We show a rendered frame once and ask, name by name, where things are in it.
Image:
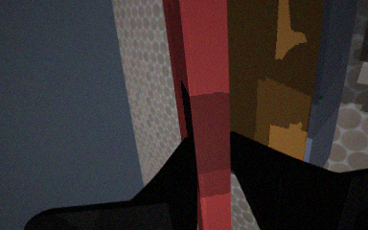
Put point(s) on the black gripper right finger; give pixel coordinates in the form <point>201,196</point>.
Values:
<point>285,193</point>

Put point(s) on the grey rectangular box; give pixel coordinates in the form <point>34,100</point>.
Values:
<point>287,67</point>

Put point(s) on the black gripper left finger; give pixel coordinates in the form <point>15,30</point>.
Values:
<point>166,202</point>

